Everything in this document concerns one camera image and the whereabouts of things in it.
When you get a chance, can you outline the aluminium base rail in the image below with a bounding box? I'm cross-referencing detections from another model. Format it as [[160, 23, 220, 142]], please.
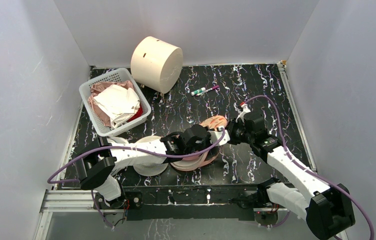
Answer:
[[41, 184, 287, 221]]

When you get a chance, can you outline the white round mesh bag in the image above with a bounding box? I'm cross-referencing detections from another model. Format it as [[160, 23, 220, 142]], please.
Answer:
[[133, 135, 169, 177]]

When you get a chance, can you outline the cream cylindrical drum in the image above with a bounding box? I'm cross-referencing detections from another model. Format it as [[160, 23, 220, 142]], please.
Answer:
[[130, 36, 183, 94]]

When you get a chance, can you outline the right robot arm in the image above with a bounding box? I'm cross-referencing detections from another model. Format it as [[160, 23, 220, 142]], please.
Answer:
[[225, 112, 356, 240]]

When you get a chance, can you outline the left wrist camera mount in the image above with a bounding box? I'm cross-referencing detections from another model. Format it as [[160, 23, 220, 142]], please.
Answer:
[[208, 125, 231, 147]]

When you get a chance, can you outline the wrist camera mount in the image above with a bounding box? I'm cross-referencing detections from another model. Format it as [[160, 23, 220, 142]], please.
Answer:
[[235, 102, 251, 123], [208, 125, 231, 147]]

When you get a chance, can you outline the white plastic basket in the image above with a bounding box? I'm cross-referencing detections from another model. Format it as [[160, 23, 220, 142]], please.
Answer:
[[79, 68, 152, 137]]

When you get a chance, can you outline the floral mesh laundry bag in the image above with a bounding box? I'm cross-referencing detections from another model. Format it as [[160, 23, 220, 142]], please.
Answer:
[[170, 115, 229, 172]]

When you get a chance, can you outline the flat round mesh bag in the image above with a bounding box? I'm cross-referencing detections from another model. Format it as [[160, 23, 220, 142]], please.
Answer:
[[107, 136, 129, 146]]

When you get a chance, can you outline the white cloth in basket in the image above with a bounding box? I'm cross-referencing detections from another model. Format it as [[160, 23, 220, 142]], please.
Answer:
[[92, 84, 142, 129]]

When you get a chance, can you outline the red garment in basket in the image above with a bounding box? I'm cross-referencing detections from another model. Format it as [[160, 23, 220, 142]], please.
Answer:
[[126, 105, 144, 123]]

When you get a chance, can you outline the green white glue stick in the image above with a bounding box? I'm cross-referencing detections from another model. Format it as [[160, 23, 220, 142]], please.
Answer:
[[190, 87, 206, 96]]

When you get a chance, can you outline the purple marker pen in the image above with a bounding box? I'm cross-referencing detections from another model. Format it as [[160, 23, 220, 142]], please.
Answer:
[[196, 85, 220, 97]]

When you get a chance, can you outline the pink garment in basket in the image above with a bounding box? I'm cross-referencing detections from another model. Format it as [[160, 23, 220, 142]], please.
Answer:
[[87, 79, 135, 128]]

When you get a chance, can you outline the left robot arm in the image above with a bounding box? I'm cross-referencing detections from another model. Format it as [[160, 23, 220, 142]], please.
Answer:
[[75, 124, 220, 208]]

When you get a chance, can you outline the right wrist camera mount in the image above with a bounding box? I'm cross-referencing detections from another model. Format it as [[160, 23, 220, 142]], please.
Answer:
[[235, 102, 251, 123]]

